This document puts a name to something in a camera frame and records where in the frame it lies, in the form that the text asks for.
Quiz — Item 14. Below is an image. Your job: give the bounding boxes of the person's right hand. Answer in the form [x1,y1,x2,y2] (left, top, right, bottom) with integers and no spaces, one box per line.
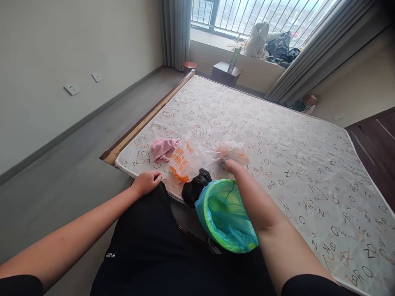
[222,159,241,175]

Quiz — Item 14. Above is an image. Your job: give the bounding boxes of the person's left hand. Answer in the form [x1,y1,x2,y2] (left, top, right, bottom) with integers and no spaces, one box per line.
[135,170,163,198]

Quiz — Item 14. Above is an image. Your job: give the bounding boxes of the white plastic bag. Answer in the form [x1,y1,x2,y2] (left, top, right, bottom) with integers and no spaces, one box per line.
[216,141,250,169]

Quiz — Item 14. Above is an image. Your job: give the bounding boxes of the pink cloth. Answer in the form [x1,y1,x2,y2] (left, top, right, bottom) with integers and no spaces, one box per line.
[150,138,181,164]

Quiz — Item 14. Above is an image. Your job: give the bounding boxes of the clear orange-print plastic bag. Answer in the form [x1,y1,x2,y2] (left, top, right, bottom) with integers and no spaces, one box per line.
[168,131,223,183]

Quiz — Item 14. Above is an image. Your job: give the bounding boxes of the black plastic bag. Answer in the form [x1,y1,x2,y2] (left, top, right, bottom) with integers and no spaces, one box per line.
[181,168,214,208]

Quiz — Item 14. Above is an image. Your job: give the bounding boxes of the green plastic bin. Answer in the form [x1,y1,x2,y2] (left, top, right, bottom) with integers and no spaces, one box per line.
[195,178,258,254]

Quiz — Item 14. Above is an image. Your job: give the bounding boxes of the letter-print white mattress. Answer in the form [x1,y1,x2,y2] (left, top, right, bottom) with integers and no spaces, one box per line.
[114,75,395,296]

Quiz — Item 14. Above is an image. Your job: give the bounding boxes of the blue bin liner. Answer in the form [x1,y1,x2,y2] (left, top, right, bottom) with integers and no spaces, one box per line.
[195,179,258,251]

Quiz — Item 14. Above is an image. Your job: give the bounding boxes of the person's legs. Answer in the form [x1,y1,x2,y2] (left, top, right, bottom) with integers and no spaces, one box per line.
[89,181,280,296]

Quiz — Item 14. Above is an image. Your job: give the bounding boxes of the dark wooden nightstand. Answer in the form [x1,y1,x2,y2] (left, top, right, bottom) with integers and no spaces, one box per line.
[211,61,244,88]

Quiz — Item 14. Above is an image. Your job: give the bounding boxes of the bags on floor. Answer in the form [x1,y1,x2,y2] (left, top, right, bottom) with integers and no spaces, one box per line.
[290,94,318,116]

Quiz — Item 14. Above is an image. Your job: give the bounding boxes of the green bottle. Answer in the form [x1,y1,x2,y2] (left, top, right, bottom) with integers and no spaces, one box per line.
[228,46,242,72]

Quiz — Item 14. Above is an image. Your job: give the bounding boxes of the white backpack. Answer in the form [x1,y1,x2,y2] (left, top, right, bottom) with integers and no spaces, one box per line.
[244,21,270,60]

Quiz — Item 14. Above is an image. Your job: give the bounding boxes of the wide grey curtain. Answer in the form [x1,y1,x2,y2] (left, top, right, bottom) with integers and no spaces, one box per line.
[264,0,395,108]

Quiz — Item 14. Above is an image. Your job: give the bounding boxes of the narrow grey curtain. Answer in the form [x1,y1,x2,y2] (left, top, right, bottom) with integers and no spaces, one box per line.
[158,0,194,72]

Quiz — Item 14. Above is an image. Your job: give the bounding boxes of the window with railing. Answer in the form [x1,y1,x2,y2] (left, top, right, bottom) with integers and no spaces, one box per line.
[191,0,340,47]

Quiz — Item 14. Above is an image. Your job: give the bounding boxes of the dark wooden headboard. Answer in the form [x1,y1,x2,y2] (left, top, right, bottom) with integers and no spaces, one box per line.
[344,106,395,214]

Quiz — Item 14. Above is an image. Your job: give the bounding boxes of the wooden bed frame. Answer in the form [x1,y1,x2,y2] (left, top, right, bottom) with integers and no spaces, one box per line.
[99,61,198,164]

